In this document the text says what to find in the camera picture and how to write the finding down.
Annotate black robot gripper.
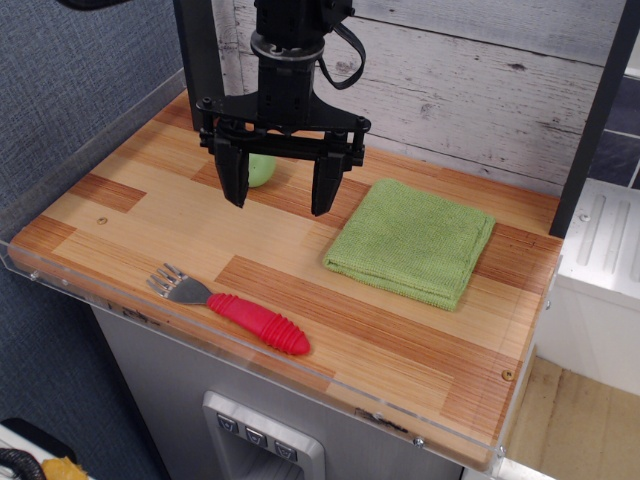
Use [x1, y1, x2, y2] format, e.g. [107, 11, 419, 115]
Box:
[196, 45, 371, 216]

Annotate green cloth napkin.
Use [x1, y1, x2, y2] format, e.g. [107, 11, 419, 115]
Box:
[323, 179, 496, 311]

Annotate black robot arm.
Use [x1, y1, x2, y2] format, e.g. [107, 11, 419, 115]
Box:
[196, 1, 371, 216]

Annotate light green ball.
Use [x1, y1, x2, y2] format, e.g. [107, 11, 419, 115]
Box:
[249, 153, 276, 188]

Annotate grey cabinet with dispenser panel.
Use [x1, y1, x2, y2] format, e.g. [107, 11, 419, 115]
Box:
[95, 308, 463, 479]

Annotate white ribbed appliance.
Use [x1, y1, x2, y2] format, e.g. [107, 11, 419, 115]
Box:
[535, 179, 639, 394]

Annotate yellow and black object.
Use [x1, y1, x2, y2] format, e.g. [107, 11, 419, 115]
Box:
[1, 418, 91, 479]

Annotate black flat ribbon cable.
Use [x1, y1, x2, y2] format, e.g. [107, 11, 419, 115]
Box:
[317, 21, 367, 92]

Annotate left dark metal post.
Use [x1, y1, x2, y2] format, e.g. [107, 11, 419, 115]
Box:
[173, 0, 225, 131]

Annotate dark metal post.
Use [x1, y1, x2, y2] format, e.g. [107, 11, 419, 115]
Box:
[549, 0, 639, 239]
[173, 0, 225, 131]

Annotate red handled metal fork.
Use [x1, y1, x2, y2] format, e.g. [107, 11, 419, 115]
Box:
[146, 263, 311, 355]

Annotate black braided sleeved cable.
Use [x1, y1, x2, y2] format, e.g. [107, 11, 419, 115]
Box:
[55, 0, 121, 11]

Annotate right dark metal post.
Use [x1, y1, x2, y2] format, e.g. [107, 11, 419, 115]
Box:
[549, 0, 639, 239]

